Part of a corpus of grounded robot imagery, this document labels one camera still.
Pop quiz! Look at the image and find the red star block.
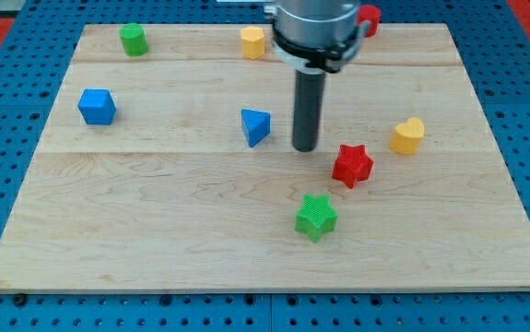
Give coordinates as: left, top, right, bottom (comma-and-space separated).
331, 145, 374, 189

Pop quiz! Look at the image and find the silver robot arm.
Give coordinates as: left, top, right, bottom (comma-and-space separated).
264, 0, 376, 75

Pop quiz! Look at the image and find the green star block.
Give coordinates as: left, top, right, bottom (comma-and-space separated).
294, 194, 338, 243

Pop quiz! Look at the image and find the blue triangle block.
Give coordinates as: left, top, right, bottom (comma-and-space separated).
241, 109, 271, 148

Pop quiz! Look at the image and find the wooden board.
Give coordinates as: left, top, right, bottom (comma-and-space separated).
0, 24, 530, 294

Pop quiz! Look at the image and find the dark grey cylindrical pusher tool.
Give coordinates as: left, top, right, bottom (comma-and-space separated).
292, 71, 325, 152

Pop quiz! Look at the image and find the yellow hexagon block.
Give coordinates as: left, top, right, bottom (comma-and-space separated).
241, 26, 265, 59

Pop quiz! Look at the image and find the yellow heart block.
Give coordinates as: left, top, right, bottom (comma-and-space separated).
389, 117, 425, 155

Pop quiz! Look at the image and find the blue cube block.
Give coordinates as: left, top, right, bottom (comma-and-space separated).
77, 89, 116, 125

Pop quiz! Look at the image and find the green cylinder block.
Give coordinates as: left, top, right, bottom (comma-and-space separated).
119, 23, 148, 56

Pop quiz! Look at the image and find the red cylinder block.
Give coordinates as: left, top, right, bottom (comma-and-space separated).
358, 5, 382, 37

